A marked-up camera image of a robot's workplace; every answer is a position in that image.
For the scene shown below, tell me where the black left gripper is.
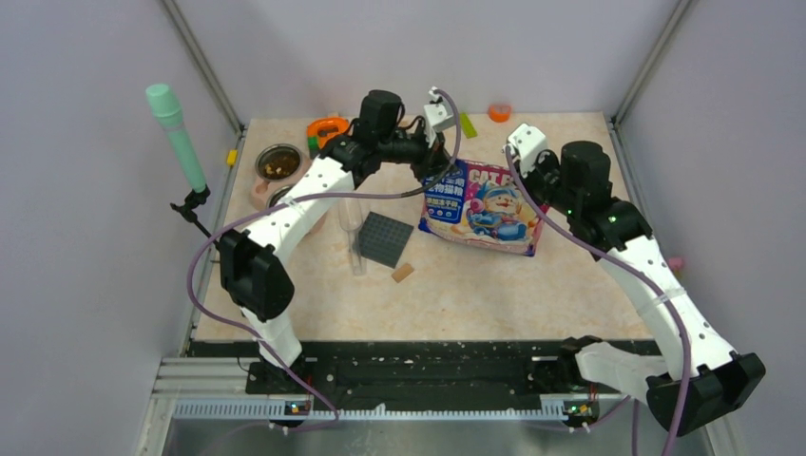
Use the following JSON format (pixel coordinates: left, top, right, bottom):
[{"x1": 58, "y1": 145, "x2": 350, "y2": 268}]
[{"x1": 376, "y1": 123, "x2": 455, "y2": 181}]

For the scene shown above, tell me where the pink and yellow toy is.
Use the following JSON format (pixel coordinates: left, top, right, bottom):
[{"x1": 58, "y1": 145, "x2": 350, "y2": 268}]
[{"x1": 666, "y1": 256, "x2": 685, "y2": 275}]

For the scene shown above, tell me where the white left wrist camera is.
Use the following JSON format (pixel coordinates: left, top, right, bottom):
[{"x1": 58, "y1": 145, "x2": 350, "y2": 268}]
[{"x1": 423, "y1": 86, "x2": 455, "y2": 134}]

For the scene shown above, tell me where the lime green block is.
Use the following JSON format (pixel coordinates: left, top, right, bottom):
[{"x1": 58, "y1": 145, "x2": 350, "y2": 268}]
[{"x1": 459, "y1": 112, "x2": 478, "y2": 139}]

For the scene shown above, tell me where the pink double bowl stand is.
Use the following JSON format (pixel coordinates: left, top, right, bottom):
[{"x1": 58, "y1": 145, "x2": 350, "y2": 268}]
[{"x1": 249, "y1": 148, "x2": 311, "y2": 211}]

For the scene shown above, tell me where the small brown wooden block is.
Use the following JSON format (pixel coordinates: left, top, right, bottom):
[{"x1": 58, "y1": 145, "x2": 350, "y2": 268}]
[{"x1": 391, "y1": 263, "x2": 414, "y2": 283}]

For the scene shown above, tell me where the dark grey studded baseplate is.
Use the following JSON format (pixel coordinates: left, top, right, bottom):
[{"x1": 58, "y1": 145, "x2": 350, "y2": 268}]
[{"x1": 357, "y1": 212, "x2": 413, "y2": 269}]

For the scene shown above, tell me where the orange tape roll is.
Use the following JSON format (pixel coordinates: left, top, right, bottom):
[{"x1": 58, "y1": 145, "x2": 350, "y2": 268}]
[{"x1": 488, "y1": 104, "x2": 512, "y2": 123}]

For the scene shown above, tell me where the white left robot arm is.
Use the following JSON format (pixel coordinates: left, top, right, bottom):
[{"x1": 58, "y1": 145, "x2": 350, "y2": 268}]
[{"x1": 217, "y1": 87, "x2": 460, "y2": 393}]

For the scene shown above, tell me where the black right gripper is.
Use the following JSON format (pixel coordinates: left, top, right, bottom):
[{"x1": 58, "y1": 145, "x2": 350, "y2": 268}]
[{"x1": 512, "y1": 148, "x2": 581, "y2": 217}]

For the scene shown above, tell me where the pet food bag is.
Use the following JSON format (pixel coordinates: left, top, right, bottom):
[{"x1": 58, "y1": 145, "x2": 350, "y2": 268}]
[{"x1": 418, "y1": 160, "x2": 543, "y2": 257}]

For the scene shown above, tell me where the brown pet food kibble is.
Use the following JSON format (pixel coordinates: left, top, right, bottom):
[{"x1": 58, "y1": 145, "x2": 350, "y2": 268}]
[{"x1": 263, "y1": 155, "x2": 300, "y2": 181}]

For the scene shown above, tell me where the mint green microphone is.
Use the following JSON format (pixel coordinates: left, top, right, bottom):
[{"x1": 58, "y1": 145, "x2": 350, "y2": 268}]
[{"x1": 145, "y1": 84, "x2": 207, "y2": 193}]

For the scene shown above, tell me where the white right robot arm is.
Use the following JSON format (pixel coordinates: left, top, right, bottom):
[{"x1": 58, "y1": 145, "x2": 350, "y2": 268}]
[{"x1": 504, "y1": 141, "x2": 766, "y2": 437}]

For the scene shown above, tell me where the clear plastic scoop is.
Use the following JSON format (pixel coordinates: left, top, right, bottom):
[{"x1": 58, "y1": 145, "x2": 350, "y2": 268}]
[{"x1": 338, "y1": 199, "x2": 367, "y2": 276}]

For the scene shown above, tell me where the orange ring toy on plate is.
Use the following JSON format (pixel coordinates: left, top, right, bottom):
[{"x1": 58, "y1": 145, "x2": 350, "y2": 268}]
[{"x1": 306, "y1": 116, "x2": 350, "y2": 152}]

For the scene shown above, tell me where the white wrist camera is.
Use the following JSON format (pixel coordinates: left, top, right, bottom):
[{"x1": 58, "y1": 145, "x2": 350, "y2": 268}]
[
  {"x1": 423, "y1": 86, "x2": 455, "y2": 134},
  {"x1": 504, "y1": 123, "x2": 548, "y2": 179}
]

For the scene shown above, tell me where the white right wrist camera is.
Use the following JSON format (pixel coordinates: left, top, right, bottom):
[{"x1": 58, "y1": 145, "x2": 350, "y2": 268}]
[{"x1": 504, "y1": 123, "x2": 548, "y2": 179}]

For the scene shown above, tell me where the steel pet bowl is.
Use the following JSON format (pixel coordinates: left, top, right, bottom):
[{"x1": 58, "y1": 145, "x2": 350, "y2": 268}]
[
  {"x1": 255, "y1": 143, "x2": 303, "y2": 182},
  {"x1": 266, "y1": 185, "x2": 293, "y2": 208}
]

